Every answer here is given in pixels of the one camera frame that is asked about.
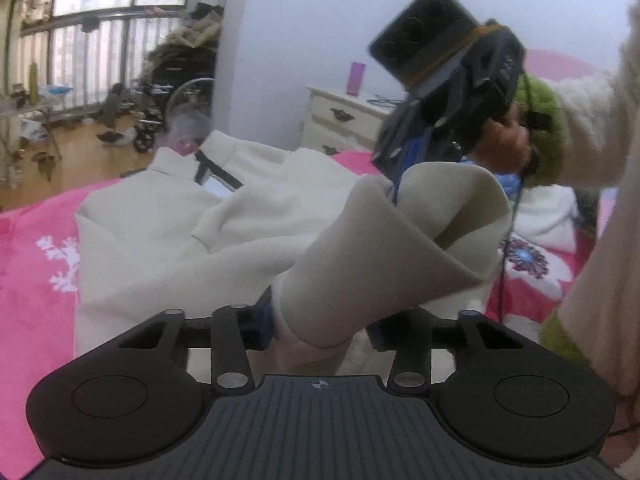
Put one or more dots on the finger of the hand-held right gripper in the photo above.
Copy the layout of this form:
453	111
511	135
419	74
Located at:
412	152
395	135

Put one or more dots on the black wheelchair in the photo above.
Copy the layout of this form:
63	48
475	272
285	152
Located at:
175	65

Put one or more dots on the pink headboard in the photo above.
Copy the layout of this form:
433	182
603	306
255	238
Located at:
560	65

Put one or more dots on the person's right forearm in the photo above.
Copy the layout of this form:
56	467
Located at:
585	125

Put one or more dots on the person's right hand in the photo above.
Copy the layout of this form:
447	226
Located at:
502	147

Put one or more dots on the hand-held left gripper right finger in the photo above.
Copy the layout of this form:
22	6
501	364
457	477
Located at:
377	340

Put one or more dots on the cream dresser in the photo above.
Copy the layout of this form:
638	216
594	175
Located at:
325	130

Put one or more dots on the cream jacket with black trim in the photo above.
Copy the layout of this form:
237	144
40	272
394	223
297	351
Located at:
150	240

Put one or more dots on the black padded seat stand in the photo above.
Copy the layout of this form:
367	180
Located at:
112	105

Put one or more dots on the white fluffy cloth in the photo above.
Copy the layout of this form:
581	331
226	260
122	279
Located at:
545	220

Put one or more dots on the blue cloth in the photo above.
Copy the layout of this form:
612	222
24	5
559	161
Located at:
502	180

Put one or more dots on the plastic wrapped floor fan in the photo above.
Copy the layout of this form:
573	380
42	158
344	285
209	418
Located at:
192	110

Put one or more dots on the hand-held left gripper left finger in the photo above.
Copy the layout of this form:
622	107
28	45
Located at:
262	327

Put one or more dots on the purple cup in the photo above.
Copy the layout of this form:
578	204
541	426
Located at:
357	80

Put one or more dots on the folding table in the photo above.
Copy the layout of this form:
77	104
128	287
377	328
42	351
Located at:
30	112

